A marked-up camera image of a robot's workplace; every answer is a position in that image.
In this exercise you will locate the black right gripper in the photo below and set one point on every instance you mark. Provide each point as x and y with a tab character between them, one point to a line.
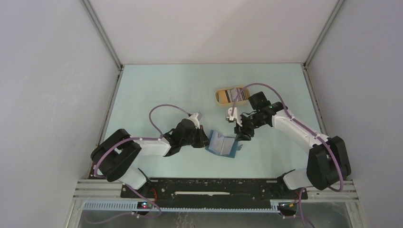
241	130

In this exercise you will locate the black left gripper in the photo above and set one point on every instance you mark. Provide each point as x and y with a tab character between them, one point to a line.
203	139

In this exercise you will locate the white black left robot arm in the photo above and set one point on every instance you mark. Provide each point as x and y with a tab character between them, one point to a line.
114	158

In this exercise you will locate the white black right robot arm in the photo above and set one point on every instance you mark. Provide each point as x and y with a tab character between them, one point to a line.
327	163

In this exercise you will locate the orange card with black stripe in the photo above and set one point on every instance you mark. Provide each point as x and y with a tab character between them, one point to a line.
224	96

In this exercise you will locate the stack of cards in tray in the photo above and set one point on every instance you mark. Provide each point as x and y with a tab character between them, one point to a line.
238	92

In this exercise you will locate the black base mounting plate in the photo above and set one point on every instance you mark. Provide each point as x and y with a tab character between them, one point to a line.
218	192

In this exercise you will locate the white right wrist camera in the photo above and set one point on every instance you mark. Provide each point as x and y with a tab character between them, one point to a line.
233	116

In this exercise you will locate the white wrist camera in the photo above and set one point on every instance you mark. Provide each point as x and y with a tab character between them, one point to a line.
195	118
233	116

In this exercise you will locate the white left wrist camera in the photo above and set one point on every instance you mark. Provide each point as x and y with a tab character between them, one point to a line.
195	118

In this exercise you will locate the aluminium frame rail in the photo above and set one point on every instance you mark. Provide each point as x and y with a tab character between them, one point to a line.
103	190

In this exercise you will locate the grey cable duct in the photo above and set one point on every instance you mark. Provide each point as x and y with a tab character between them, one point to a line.
104	205

